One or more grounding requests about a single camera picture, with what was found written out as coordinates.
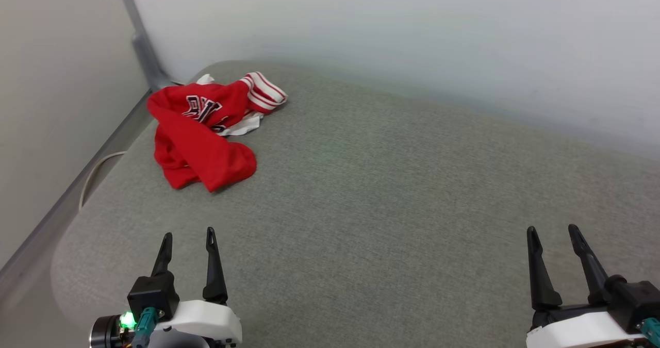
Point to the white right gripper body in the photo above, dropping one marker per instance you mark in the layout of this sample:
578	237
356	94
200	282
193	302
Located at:
577	332

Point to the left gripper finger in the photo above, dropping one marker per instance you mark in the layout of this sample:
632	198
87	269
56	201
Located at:
164	258
213	276

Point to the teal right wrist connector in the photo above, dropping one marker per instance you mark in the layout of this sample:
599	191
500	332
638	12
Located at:
652	330

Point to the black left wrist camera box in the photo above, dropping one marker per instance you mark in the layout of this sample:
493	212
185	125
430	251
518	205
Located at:
152	294

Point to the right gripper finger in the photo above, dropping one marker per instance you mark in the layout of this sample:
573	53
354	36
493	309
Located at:
588	265
540	276

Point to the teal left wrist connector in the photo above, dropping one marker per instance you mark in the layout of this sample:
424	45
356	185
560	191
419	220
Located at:
145	325

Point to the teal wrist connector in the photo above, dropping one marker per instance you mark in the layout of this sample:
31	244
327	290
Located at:
652	330
145	325

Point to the grey metal wall post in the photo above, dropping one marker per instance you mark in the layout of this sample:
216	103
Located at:
144	44

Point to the red and white basketball jersey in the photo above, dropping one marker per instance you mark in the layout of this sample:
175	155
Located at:
206	147

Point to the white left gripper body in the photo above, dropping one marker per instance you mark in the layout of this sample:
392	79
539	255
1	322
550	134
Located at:
206	322

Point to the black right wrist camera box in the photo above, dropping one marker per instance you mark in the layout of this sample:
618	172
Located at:
637	301

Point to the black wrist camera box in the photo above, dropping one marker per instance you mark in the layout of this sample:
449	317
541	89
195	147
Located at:
637	301
152	294

